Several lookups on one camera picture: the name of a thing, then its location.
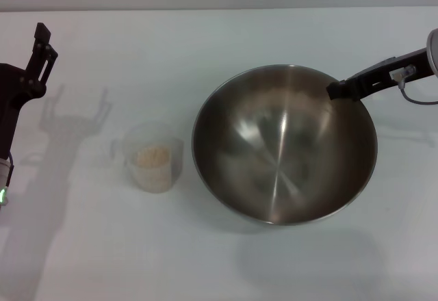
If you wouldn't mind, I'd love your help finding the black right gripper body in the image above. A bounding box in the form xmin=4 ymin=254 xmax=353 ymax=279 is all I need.
xmin=385 ymin=48 xmax=433 ymax=86

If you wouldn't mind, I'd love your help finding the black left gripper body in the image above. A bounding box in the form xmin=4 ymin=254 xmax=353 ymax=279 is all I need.
xmin=0 ymin=63 xmax=47 ymax=160

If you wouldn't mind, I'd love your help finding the large stainless steel bowl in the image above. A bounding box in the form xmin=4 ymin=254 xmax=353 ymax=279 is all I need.
xmin=191 ymin=64 xmax=378 ymax=226

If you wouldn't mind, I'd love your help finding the rice in cup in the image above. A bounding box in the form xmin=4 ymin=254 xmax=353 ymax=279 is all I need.
xmin=135 ymin=145 xmax=172 ymax=192

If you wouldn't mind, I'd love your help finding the clear plastic measuring cup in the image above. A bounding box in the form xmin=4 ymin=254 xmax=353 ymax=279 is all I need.
xmin=109 ymin=120 xmax=185 ymax=194

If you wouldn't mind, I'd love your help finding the grey cable with clear plug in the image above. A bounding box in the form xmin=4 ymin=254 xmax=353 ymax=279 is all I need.
xmin=389 ymin=64 xmax=438 ymax=105

